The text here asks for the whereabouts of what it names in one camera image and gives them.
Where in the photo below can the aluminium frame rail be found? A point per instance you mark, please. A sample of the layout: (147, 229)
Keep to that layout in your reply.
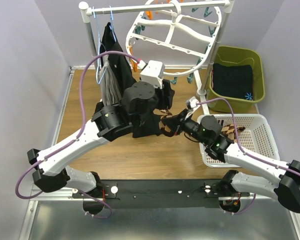
(62, 195)

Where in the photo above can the black cloth in bin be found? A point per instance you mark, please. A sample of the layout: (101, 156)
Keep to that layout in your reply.
(233, 81)

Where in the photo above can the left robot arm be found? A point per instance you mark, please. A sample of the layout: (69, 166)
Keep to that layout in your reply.
(133, 114)

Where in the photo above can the white perforated basket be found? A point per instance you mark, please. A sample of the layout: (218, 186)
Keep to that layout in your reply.
(256, 137)

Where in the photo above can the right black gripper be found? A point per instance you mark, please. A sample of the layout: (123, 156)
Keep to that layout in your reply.
(176, 122)

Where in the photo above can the argyle brown sock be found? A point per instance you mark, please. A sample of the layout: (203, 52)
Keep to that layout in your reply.
(168, 117)
(229, 131)

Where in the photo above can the white round clip hanger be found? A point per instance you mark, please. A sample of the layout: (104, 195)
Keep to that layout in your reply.
(179, 38)

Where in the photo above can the black hanging garment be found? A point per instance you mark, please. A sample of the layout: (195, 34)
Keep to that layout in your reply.
(124, 76)

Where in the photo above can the white clothes rack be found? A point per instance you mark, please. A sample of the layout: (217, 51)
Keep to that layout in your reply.
(90, 37)

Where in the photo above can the green laundry bin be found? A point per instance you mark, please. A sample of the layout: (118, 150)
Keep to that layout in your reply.
(232, 56)

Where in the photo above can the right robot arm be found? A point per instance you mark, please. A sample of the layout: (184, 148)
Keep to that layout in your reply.
(275, 179)

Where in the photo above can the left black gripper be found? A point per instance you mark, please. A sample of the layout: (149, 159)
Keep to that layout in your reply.
(166, 94)

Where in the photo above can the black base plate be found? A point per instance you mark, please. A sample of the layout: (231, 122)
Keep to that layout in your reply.
(162, 193)

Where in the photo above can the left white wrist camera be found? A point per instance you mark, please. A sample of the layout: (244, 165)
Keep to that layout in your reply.
(152, 74)

